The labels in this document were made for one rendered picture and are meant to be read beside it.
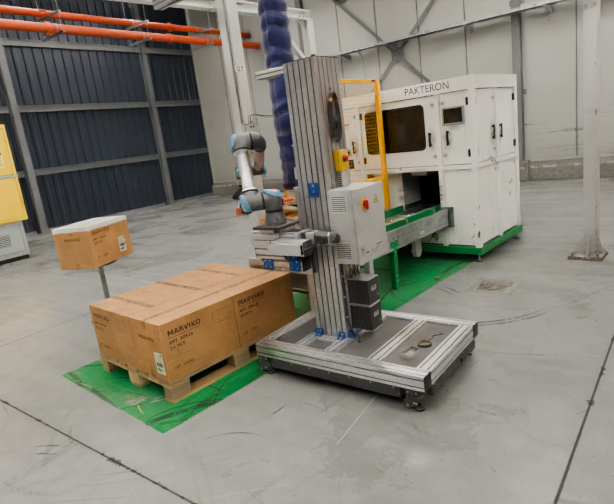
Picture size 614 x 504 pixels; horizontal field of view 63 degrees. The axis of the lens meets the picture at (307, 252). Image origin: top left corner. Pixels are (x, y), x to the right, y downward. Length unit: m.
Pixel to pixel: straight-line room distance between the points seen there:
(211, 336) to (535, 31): 10.06
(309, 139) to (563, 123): 9.20
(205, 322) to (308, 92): 1.65
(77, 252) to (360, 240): 3.01
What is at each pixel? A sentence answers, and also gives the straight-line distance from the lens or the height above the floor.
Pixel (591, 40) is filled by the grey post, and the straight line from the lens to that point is 5.69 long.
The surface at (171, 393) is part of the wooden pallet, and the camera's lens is 3.47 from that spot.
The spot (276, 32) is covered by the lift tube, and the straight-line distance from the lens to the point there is 4.21.
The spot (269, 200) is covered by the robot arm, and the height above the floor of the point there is 1.20.
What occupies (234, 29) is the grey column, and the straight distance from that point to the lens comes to 5.33.
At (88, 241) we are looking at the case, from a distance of 5.08.
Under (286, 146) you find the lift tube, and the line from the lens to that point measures 4.17.
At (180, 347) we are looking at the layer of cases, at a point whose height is 0.35.
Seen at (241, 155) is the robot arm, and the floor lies 1.51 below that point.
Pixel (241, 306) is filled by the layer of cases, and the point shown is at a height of 0.44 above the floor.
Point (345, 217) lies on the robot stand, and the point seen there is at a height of 1.06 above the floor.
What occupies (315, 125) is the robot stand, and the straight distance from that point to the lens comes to 3.16.
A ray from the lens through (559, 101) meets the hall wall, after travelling 11.96.
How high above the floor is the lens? 1.57
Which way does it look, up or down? 13 degrees down
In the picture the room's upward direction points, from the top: 7 degrees counter-clockwise
